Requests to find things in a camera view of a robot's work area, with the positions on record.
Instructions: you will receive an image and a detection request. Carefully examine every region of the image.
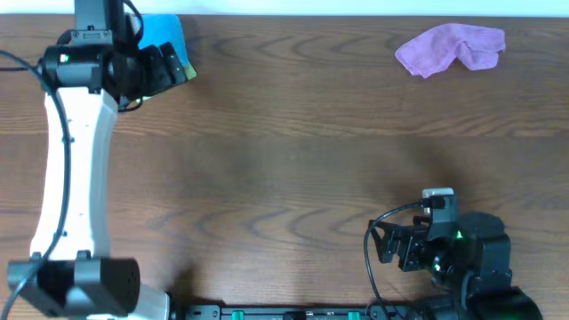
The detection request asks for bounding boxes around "blue microfiber cloth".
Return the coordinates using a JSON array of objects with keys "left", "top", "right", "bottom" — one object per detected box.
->
[{"left": 138, "top": 14, "right": 190, "bottom": 69}]

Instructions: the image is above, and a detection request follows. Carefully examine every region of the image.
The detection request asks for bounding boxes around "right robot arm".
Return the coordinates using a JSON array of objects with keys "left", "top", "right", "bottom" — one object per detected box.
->
[{"left": 364, "top": 188, "right": 542, "bottom": 320}]

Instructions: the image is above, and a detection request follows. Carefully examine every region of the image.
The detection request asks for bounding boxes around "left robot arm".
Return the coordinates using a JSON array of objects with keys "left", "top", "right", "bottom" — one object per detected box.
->
[{"left": 4, "top": 0, "right": 195, "bottom": 319}]

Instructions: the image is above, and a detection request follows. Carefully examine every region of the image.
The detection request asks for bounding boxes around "folded green cloth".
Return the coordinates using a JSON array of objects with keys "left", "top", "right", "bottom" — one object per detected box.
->
[{"left": 184, "top": 63, "right": 197, "bottom": 80}]

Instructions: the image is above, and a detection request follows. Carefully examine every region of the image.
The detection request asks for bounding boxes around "crumpled purple cloth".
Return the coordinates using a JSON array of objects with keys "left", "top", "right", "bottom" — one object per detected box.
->
[{"left": 395, "top": 23, "right": 506, "bottom": 78}]

